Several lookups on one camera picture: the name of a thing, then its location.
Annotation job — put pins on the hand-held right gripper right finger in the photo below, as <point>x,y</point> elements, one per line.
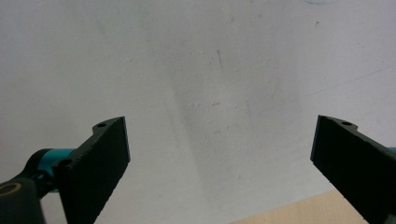
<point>355,158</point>

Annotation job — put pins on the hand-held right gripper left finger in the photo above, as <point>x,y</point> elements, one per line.
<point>93,168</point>

